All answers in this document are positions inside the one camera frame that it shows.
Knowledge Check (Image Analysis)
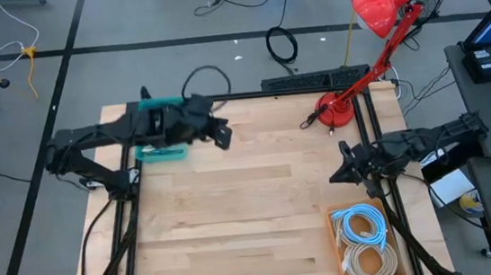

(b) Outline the white paper sheet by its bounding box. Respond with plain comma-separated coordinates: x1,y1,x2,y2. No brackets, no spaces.
427,166,478,209

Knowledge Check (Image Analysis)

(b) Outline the teal plastic bin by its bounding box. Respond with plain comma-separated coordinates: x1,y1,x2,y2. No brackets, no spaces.
128,93,192,166

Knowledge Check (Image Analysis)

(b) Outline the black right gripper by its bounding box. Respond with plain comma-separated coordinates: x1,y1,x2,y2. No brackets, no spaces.
325,136,395,188

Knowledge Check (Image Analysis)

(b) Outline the round yellow-blue roll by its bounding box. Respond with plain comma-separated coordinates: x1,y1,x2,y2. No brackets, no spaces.
457,188,487,217

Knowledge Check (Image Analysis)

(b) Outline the black lamp power cord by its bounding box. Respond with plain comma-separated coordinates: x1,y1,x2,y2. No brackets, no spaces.
297,102,335,139

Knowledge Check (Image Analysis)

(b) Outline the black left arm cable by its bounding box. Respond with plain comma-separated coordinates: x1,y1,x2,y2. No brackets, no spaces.
178,62,235,116

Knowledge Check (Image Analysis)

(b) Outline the coiled black floor cable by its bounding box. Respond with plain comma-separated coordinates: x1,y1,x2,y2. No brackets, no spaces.
263,23,302,78

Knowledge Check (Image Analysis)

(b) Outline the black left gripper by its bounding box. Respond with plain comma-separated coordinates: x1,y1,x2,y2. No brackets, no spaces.
146,91,236,159

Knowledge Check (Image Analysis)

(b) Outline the white floor cable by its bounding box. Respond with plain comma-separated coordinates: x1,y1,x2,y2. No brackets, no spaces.
0,0,44,73

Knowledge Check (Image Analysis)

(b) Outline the orange plastic tray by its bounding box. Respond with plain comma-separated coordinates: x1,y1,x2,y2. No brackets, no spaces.
323,196,407,275

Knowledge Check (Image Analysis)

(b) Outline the red desk lamp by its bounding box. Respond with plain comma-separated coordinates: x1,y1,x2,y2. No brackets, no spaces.
304,0,439,131

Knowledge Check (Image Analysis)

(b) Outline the beige cable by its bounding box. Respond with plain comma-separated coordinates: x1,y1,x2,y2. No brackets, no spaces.
339,238,401,275

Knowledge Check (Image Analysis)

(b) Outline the black desktop box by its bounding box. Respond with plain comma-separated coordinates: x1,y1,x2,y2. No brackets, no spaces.
460,45,491,87

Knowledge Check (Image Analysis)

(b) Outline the light blue HDMI cable coil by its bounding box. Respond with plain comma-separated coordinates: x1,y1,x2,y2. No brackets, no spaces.
329,200,391,257

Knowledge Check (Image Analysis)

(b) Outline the black keyboard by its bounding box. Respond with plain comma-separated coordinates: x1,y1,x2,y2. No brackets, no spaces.
259,63,373,95

